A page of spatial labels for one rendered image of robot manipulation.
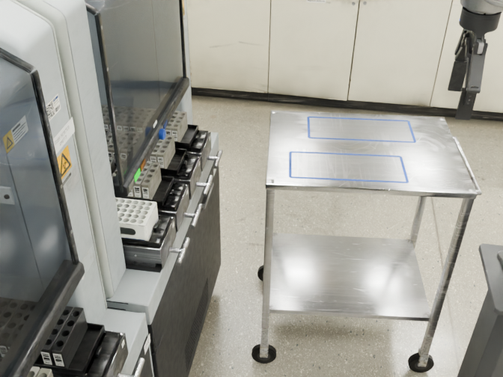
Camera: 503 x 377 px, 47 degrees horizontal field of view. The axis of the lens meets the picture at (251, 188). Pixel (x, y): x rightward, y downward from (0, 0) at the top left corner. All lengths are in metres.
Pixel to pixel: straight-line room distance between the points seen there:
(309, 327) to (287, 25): 1.94
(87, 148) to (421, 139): 1.13
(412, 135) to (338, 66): 1.77
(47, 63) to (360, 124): 1.21
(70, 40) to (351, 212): 2.06
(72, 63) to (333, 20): 2.61
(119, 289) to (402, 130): 1.06
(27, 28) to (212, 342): 1.57
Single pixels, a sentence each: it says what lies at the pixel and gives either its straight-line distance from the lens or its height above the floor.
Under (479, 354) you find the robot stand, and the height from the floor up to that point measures 0.43.
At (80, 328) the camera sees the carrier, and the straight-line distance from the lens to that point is 1.27.
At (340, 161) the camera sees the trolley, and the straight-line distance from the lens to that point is 1.79.
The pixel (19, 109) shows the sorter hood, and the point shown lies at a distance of 0.94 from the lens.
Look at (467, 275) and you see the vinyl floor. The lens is 2.74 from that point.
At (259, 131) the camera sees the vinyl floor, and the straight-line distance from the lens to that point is 3.55.
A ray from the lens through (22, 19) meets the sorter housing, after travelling 1.04.
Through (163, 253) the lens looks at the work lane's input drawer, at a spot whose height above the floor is 0.78.
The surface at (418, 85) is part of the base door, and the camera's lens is 3.78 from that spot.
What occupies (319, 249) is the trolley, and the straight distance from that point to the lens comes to 2.28.
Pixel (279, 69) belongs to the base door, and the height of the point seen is 0.26.
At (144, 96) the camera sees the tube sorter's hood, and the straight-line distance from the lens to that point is 1.49.
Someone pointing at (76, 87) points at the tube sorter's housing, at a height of 1.30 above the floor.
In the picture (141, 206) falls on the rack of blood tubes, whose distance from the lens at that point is 1.53.
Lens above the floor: 1.78
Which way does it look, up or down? 36 degrees down
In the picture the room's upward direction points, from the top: 1 degrees clockwise
